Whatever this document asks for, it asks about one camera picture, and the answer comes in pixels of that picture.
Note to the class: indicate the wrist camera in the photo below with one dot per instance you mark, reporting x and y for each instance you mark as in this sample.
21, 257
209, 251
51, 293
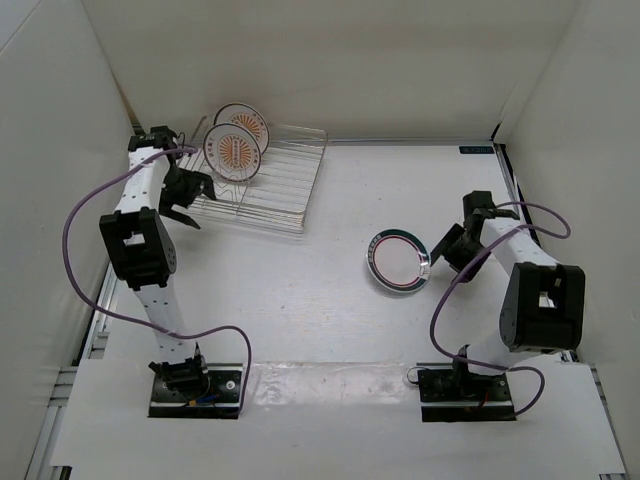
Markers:
159, 137
480, 204

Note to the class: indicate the orange sunburst plate front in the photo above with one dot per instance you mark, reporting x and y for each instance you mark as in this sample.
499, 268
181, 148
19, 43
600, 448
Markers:
232, 152

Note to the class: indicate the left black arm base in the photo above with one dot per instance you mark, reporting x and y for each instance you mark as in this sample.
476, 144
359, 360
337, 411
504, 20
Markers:
215, 394

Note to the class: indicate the green rimmed white plate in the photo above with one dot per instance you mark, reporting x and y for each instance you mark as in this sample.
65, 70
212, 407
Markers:
398, 261

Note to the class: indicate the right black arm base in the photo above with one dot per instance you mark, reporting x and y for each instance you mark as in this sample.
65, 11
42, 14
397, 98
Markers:
450, 396

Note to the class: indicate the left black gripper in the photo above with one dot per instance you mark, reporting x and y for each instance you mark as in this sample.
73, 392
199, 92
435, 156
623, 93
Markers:
193, 180

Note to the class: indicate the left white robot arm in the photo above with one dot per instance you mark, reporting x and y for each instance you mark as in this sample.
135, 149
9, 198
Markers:
144, 256

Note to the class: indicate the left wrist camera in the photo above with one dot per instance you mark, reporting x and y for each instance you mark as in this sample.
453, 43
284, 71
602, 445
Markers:
159, 137

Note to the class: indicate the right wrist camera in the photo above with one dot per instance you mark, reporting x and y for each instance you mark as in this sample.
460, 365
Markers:
480, 204

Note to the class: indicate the orange sunburst plate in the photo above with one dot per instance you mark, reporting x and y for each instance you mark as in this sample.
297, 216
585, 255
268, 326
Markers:
232, 152
247, 117

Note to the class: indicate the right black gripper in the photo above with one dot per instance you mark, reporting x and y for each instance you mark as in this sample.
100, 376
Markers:
446, 245

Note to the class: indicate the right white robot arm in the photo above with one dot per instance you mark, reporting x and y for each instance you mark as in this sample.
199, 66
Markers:
543, 307

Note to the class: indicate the wire dish rack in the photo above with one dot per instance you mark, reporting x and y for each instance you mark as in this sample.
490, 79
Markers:
278, 196

